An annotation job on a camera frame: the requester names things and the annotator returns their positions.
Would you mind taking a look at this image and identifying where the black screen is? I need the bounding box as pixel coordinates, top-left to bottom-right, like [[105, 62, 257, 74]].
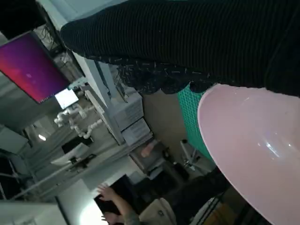
[[93, 173, 138, 215]]

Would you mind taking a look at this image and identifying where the green cutting mat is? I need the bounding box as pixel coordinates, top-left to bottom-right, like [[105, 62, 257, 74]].
[[177, 84, 214, 162]]

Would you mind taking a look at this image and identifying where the pink bowl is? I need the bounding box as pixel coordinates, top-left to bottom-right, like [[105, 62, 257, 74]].
[[197, 83, 300, 225]]

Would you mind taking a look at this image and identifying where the white storage box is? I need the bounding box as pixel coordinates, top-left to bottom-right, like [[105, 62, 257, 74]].
[[121, 118, 153, 146], [112, 96, 144, 132]]

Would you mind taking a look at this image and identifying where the silver table leg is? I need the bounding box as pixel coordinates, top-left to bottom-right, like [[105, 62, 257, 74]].
[[180, 139, 200, 170]]

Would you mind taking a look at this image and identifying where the small bright screen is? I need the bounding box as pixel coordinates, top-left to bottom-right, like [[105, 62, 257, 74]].
[[54, 89, 79, 110]]

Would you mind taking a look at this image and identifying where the monitor with purple screen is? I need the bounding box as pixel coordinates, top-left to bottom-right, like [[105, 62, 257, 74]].
[[0, 30, 71, 104]]

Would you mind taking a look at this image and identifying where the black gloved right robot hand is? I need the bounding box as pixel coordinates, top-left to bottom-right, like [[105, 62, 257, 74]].
[[60, 0, 300, 99]]

